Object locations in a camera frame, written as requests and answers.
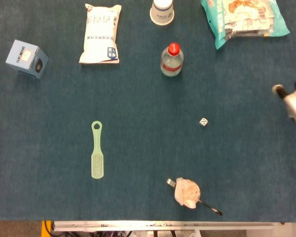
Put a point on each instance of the white die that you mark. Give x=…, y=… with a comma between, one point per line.
x=203, y=122

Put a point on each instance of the teal snack package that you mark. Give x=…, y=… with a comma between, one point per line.
x=244, y=19

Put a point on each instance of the clear bottle with red cap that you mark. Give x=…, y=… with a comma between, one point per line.
x=172, y=61

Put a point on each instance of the crumpled tissue with tool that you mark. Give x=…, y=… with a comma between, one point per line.
x=210, y=208

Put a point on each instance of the cup with crumpled tissue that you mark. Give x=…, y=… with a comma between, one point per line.
x=187, y=192

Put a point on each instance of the white paper cup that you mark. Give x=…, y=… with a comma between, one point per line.
x=162, y=13

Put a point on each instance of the green plastic brush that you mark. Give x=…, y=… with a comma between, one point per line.
x=97, y=158

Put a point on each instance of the white snack bag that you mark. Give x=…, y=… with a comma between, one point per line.
x=101, y=34

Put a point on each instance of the blue cardboard box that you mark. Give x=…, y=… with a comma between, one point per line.
x=24, y=58

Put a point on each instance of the silver aluminium frame rail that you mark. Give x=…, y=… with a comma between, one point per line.
x=162, y=225

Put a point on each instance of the yellow frame piece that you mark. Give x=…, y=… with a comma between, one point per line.
x=45, y=228

